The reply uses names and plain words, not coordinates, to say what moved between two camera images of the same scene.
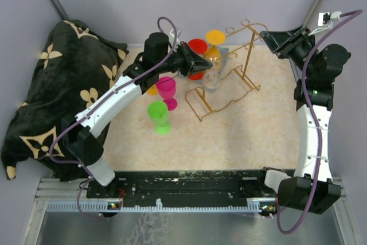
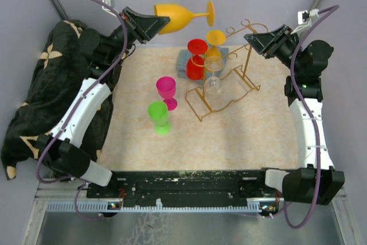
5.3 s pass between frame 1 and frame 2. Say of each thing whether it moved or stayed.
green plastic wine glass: stayed
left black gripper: moved
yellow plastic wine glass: moved
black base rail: stayed
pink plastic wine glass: stayed
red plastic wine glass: stayed
